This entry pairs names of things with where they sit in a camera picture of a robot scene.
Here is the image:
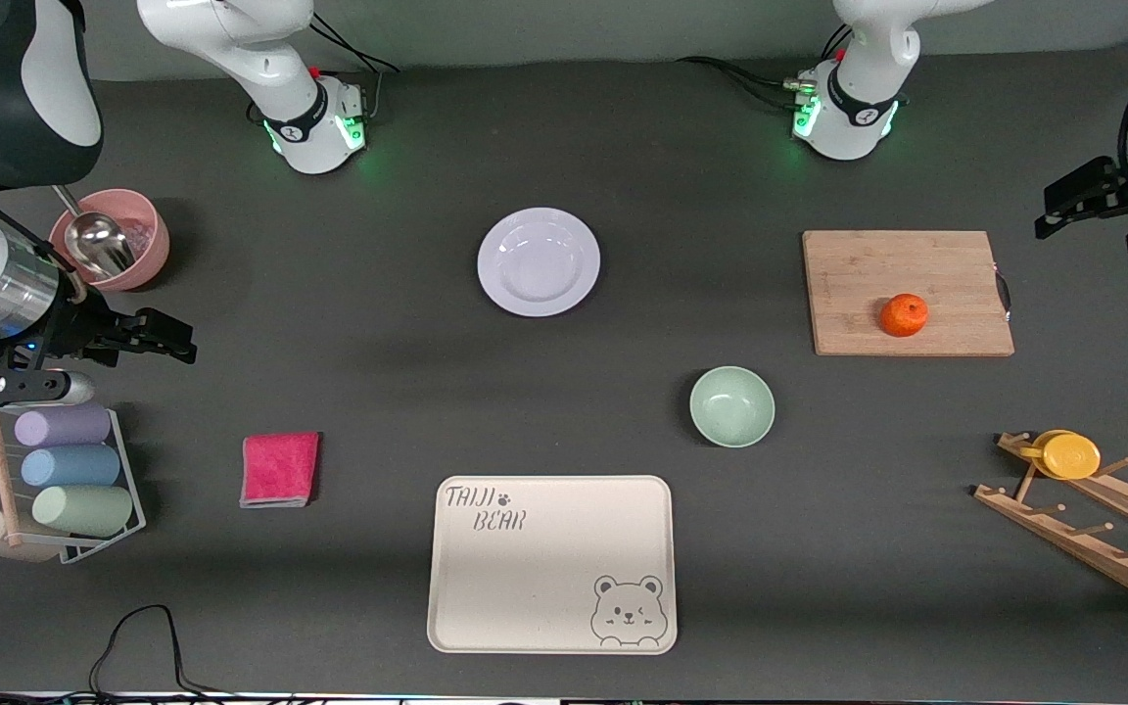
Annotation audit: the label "orange fruit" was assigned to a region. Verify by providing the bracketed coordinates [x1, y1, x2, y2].
[881, 293, 929, 339]

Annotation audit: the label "white round plate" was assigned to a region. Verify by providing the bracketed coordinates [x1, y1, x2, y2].
[477, 207, 601, 317]

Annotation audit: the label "pink bowl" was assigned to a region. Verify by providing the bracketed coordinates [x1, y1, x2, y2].
[48, 189, 171, 293]

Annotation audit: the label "metal scoop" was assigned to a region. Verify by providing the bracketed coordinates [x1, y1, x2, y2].
[53, 184, 137, 280]

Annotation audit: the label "purple cup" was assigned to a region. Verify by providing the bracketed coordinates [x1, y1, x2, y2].
[14, 403, 113, 448]

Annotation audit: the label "blue cup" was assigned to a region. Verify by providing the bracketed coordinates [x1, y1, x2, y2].
[21, 446, 121, 489]

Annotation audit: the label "pink folded cloth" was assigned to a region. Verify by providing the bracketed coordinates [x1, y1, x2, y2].
[239, 432, 321, 509]

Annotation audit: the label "pale green cup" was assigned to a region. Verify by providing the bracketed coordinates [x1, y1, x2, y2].
[31, 485, 134, 538]

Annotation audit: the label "bamboo cutting board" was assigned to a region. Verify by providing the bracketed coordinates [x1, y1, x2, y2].
[802, 230, 1015, 357]

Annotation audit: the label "yellow cup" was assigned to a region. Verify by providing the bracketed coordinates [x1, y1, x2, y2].
[1019, 429, 1103, 481]

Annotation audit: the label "wooden peg cup rack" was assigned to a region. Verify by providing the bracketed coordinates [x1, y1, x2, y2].
[973, 432, 1128, 616]

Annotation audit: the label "light green bowl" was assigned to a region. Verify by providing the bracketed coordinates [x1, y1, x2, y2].
[689, 366, 776, 448]

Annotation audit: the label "cream bear print tray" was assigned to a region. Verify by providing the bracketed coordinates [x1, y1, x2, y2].
[427, 475, 678, 655]

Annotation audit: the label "white wire rack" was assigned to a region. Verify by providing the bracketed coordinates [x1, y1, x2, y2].
[0, 406, 147, 566]

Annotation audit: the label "black looped table cable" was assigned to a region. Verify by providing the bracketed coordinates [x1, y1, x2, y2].
[84, 604, 232, 701]

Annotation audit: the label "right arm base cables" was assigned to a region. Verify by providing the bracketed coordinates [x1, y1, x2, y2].
[309, 10, 400, 123]

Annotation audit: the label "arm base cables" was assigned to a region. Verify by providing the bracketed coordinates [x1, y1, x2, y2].
[309, 10, 400, 123]
[677, 56, 815, 111]

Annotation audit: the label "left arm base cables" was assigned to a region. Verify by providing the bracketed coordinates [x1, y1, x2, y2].
[677, 56, 815, 111]

